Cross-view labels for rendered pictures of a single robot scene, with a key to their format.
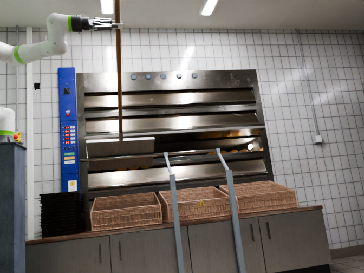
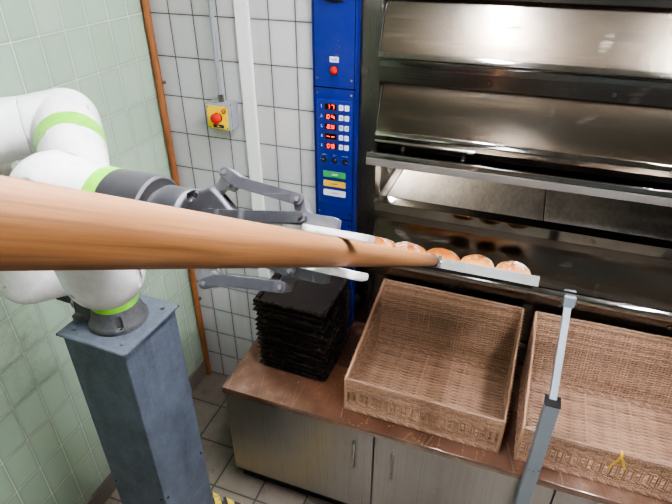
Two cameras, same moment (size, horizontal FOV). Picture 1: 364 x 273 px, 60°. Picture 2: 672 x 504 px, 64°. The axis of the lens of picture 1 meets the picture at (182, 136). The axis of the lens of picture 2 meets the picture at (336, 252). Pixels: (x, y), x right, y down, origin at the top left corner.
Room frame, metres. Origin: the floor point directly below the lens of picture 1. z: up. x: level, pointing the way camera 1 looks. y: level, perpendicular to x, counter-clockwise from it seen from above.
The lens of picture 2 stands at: (1.33, 0.07, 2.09)
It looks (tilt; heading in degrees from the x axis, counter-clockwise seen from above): 32 degrees down; 32
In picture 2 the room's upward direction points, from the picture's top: straight up
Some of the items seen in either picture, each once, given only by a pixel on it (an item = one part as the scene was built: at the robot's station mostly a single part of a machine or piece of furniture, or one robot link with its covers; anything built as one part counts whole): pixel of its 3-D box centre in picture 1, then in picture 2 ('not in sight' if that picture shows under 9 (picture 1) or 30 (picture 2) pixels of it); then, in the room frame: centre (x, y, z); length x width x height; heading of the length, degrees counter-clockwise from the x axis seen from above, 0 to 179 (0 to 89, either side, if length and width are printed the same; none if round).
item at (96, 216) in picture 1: (126, 209); (435, 357); (2.77, 0.54, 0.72); 0.56 x 0.49 x 0.28; 101
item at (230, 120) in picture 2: (17, 137); (222, 114); (2.79, 1.50, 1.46); 0.10 x 0.07 x 0.10; 102
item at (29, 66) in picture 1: (30, 138); (250, 118); (2.84, 1.40, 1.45); 0.05 x 0.02 x 2.30; 102
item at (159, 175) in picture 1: (181, 172); (621, 281); (3.15, 0.04, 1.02); 1.79 x 0.11 x 0.19; 102
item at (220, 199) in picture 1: (193, 202); (610, 400); (2.89, -0.04, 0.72); 0.56 x 0.49 x 0.28; 103
